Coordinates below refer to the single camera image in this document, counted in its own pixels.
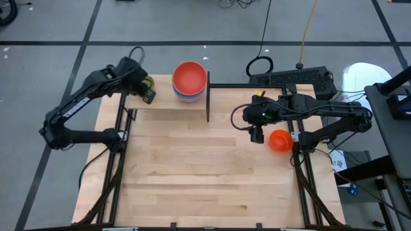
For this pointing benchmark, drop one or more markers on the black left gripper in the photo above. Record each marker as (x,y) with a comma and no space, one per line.
(138,80)

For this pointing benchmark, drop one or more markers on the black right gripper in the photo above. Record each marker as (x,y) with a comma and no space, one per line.
(257,117)

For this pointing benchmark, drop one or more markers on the green translucent bowl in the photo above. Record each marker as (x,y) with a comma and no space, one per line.
(149,82)

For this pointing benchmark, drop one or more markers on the orange translucent bowl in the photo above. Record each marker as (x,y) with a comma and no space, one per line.
(281,141)

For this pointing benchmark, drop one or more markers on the blue bowl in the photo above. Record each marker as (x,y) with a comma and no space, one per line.
(180,95)

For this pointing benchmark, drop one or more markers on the red bowl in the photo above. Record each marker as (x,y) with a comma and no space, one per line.
(189,78)

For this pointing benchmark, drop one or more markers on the pink bowl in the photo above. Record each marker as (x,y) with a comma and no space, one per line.
(189,100)

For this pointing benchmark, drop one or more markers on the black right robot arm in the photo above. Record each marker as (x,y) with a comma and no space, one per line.
(321,107)

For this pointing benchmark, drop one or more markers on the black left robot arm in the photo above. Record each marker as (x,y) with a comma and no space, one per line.
(74,106)

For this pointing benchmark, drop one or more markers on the black perforated equipment case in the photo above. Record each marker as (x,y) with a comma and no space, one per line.
(289,78)

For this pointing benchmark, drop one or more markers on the white paper sheet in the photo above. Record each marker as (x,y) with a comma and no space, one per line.
(337,162)

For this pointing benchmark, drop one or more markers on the grey cart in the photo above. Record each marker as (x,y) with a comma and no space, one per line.
(395,134)

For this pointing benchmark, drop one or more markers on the black bicycle wheel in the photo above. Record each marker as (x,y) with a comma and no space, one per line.
(14,11)

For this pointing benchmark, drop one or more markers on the wooden shelf with black frame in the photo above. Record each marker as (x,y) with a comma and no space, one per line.
(163,99)

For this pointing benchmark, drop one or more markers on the black aluminium table frame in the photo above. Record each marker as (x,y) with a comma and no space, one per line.
(302,192)

